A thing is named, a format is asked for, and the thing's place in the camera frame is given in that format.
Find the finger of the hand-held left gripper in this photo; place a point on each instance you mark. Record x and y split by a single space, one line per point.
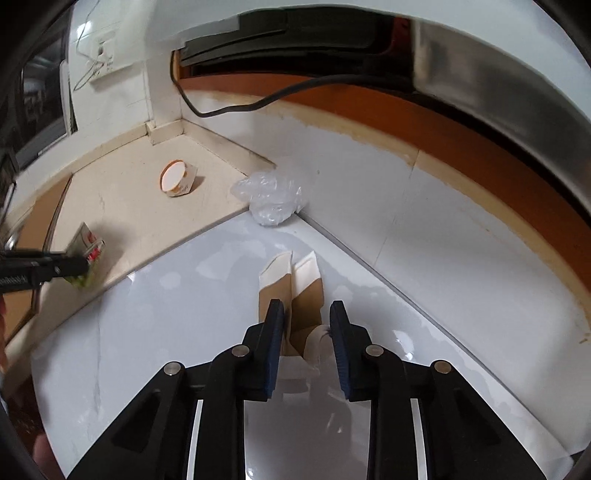
64 267
37 254

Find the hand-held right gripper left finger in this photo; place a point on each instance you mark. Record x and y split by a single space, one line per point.
273 350

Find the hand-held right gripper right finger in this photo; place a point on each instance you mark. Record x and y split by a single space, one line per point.
344 357

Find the green red snack packet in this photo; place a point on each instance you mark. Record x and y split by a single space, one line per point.
90 244

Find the brown white paper packaging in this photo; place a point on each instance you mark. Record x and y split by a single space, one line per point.
304 295

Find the brown wooden panel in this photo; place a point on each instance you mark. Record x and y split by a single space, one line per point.
32 230

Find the white orange paper cup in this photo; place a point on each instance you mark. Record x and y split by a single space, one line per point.
178 177

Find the crumpled clear plastic bag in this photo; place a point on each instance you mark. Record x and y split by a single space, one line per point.
270 196

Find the dark glass window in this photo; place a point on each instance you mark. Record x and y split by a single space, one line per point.
41 92

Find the orange wooden baseboard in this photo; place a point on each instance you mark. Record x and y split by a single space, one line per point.
461 134

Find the black appliance base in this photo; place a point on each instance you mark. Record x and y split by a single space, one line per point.
277 32

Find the stainless steel appliance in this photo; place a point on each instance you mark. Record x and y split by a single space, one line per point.
485 69

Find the white wall socket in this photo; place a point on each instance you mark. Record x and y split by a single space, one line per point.
104 60

